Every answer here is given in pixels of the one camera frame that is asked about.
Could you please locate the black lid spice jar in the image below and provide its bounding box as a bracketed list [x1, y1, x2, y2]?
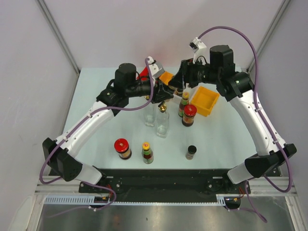
[185, 145, 197, 160]
[168, 86, 176, 94]
[176, 88, 183, 97]

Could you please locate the right yellow plastic bin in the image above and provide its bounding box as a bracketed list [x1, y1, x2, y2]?
[190, 86, 219, 117]

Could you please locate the green label sauce bottle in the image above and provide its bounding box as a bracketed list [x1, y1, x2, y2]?
[141, 142, 154, 164]
[178, 92, 189, 117]

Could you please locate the rear green label sauce bottle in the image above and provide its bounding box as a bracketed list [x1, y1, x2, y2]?
[178, 92, 189, 117]

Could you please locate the front green label sauce bottle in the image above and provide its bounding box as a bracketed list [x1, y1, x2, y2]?
[141, 142, 154, 164]

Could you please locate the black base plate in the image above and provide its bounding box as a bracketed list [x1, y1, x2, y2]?
[78, 169, 250, 203]

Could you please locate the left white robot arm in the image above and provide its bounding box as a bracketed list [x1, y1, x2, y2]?
[41, 57, 173, 193]

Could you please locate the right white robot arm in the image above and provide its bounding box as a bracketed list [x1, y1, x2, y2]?
[169, 43, 297, 193]

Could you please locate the front red lid jar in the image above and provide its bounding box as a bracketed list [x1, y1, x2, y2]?
[114, 138, 132, 160]

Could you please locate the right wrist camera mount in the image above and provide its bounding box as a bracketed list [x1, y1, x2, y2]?
[189, 37, 207, 64]

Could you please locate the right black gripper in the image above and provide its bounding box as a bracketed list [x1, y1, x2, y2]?
[169, 56, 220, 90]

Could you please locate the front glass oil bottle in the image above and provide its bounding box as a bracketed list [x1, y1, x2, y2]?
[156, 102, 169, 138]

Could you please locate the yellow plastic bin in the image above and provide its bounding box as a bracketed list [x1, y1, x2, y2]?
[190, 86, 219, 117]
[159, 71, 173, 85]

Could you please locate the rear red lid jar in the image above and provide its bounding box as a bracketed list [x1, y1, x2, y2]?
[182, 104, 197, 127]

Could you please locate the glass oil bottle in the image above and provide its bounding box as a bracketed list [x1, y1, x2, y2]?
[143, 96, 155, 127]
[156, 102, 169, 138]

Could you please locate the red lid jar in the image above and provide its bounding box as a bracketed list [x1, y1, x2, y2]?
[182, 104, 197, 127]
[114, 138, 132, 160]

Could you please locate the rear glass oil bottle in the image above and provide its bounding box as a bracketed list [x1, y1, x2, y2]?
[143, 96, 155, 127]

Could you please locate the red plastic bin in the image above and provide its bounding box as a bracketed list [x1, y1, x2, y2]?
[136, 67, 149, 81]

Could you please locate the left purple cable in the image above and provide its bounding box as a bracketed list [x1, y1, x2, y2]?
[39, 59, 156, 185]

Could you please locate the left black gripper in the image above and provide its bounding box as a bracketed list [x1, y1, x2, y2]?
[126, 76, 173, 104]

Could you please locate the left yellow plastic bin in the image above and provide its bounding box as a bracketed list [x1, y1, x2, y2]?
[159, 71, 173, 85]

